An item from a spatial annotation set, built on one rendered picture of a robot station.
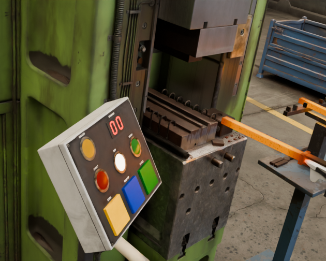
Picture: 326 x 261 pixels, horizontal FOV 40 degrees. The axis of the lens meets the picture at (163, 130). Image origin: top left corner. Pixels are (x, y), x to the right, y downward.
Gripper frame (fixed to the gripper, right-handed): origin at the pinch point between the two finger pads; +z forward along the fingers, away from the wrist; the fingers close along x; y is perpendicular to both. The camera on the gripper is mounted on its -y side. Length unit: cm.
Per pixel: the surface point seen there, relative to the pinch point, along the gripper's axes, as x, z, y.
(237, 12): 5, 43, -34
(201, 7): -15, 43, -36
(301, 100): 58, 35, 5
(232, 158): 7.7, 31.7, 19.0
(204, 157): -4.9, 35.3, 16.9
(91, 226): -70, 17, 7
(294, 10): 802, 450, 93
